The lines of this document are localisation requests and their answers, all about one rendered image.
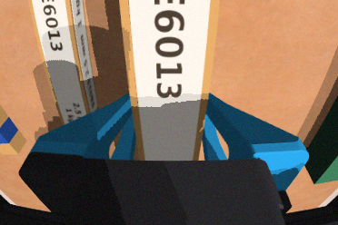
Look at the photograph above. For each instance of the dark green rectangular block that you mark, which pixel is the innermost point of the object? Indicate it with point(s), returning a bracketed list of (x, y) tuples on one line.
[(322, 164)]

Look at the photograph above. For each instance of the tan box with white label and blue bands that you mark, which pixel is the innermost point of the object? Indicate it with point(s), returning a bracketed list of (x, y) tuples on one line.
[(61, 35)]

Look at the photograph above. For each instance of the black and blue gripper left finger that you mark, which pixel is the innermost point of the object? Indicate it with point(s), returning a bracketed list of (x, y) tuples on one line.
[(91, 135)]

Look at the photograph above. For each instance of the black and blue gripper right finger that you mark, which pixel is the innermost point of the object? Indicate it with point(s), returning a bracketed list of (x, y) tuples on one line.
[(249, 137)]

